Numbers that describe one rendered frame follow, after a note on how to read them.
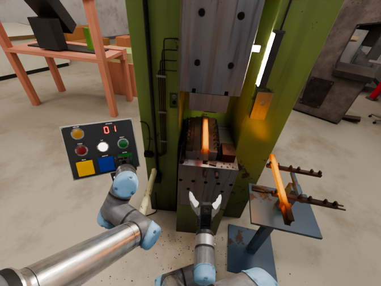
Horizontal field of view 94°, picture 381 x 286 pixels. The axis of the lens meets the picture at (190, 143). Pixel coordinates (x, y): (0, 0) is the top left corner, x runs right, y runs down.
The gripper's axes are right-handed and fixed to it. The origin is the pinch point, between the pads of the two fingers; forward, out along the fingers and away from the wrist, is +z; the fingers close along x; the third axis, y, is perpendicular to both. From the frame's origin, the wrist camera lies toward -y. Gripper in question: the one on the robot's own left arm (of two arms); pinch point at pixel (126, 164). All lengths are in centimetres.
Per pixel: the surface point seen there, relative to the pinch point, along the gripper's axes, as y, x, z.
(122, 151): 5.5, 1.2, 10.3
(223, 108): 22, -51, -10
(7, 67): 165, 226, 448
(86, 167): 0.5, 19.5, 9.6
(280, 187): -22, -73, -25
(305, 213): -49, -99, -19
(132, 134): 13.8, -5.6, 10.3
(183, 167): -12.3, -32.9, 12.2
